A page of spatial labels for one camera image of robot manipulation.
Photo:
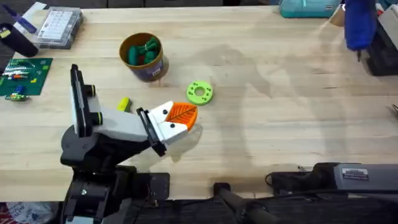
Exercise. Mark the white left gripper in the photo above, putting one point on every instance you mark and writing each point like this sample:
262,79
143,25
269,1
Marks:
121,124

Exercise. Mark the tan cardboard piece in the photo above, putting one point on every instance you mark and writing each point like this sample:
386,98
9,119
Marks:
338,16

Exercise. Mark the black cylinder with yellow label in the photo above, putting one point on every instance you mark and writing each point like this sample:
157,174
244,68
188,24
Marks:
17,40

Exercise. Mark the green board with toy blocks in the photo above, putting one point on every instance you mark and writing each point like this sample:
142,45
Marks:
25,76

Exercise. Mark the teal box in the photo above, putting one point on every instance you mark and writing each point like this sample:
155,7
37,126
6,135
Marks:
308,8

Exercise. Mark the small yellow and black piece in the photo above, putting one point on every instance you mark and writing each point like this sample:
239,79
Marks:
123,104

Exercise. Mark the white flat box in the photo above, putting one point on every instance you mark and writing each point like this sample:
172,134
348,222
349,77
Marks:
31,14

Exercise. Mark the black and grey device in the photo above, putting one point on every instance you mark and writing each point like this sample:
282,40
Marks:
384,56

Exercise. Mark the white and red bag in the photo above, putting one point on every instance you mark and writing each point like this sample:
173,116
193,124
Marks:
25,213

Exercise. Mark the black upright wrist plate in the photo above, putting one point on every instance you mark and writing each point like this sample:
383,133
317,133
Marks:
77,102

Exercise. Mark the green disc with holes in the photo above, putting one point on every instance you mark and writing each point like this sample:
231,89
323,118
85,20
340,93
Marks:
200,92

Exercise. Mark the black tube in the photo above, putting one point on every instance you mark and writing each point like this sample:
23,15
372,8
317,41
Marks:
242,203

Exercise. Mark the black rail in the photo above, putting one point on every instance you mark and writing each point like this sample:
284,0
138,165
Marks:
326,211

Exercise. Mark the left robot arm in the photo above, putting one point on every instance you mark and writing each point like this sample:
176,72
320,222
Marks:
87,193

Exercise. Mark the clear plastic parts box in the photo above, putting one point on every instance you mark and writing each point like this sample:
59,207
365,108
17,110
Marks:
59,28

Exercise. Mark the blue pen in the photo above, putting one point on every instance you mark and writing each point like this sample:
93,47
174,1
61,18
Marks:
20,18

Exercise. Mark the brown tub with green toys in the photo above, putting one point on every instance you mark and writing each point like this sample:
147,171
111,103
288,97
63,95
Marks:
144,57

